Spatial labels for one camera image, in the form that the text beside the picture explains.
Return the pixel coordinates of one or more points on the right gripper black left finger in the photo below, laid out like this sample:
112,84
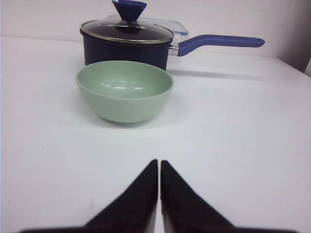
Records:
130,212

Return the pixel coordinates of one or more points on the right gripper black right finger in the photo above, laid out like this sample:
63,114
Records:
223,197

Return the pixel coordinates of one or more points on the green bowl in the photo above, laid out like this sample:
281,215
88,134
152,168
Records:
124,91

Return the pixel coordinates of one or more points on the dark blue saucepan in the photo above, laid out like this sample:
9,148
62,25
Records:
98,50

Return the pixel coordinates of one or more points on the clear container blue rim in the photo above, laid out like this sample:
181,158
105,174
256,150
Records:
170,26

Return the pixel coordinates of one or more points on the glass lid blue knob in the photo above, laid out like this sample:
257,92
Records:
128,10

